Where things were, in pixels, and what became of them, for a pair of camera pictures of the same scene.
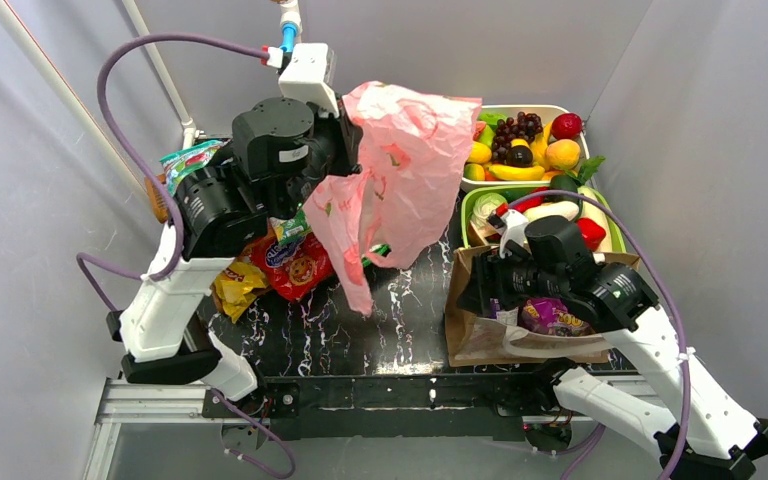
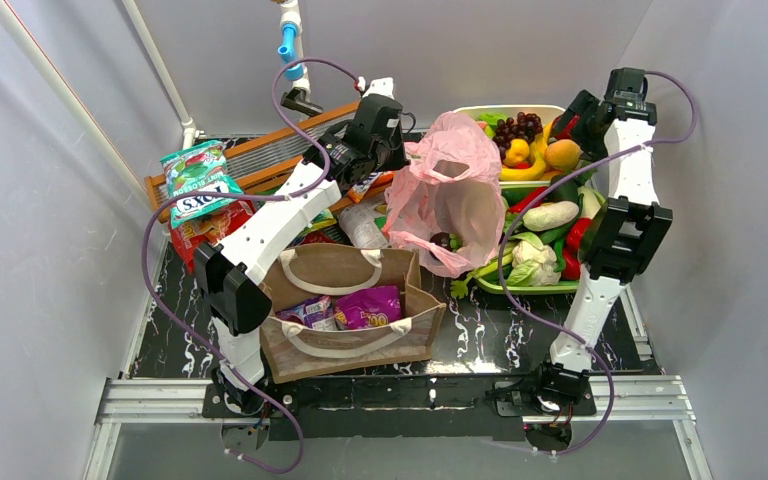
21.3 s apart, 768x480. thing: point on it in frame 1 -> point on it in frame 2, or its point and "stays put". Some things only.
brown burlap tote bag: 472,339 -> 292,351
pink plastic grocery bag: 396,201 -> 444,210
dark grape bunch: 525,127 stays put
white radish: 566,209 stays put
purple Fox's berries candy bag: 495,306 -> 315,312
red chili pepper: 526,204 stays put
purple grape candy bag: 552,315 -> 368,307
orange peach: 563,153 stays put
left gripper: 345,142 -> 392,162
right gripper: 475,281 -> 573,115
